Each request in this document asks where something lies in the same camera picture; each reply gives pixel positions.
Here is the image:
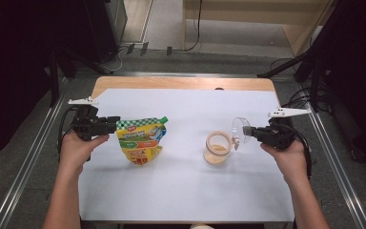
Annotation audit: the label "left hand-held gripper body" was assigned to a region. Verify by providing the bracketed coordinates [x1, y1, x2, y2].
[68, 96, 110, 142]

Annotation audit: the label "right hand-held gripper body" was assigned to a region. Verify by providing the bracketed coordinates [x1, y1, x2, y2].
[256, 107, 313, 152]

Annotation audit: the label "yellow spouted seasoning pouch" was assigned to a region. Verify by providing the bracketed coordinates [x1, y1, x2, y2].
[115, 115, 170, 167]

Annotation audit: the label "clear glass jar with lid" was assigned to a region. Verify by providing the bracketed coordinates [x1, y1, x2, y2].
[202, 116, 253, 166]

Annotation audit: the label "person's left hand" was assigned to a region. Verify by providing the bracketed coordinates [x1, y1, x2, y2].
[58, 130, 111, 175]

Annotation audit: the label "person's right hand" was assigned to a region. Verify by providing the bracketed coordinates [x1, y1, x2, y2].
[259, 138, 310, 188]

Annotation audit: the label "black metal stand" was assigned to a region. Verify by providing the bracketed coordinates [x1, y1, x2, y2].
[256, 0, 339, 113]
[45, 47, 114, 108]

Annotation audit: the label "white paper sheet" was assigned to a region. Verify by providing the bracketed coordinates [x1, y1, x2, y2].
[77, 88, 295, 223]

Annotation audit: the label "black cabinet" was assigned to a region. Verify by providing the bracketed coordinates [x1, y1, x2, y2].
[85, 0, 129, 64]

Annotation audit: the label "light wooden shelf unit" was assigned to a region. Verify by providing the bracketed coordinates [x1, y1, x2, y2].
[181, 0, 336, 57]

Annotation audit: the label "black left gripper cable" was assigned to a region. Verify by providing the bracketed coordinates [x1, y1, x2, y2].
[56, 106, 78, 155]

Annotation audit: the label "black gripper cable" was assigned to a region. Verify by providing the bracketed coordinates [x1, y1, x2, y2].
[56, 106, 78, 155]
[281, 121, 314, 179]

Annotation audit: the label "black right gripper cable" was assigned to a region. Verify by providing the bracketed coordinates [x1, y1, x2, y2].
[281, 121, 314, 179]

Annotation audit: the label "black floor cables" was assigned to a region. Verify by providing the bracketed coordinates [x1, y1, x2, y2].
[280, 87, 316, 111]

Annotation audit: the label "white floor cable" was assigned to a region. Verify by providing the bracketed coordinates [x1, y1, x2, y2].
[109, 47, 126, 73]

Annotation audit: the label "metal floor rail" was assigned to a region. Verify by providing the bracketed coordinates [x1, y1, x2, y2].
[0, 75, 70, 229]
[75, 71, 299, 79]
[297, 81, 366, 229]

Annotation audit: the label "black hanging cable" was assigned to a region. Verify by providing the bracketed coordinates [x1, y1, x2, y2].
[184, 0, 204, 52]

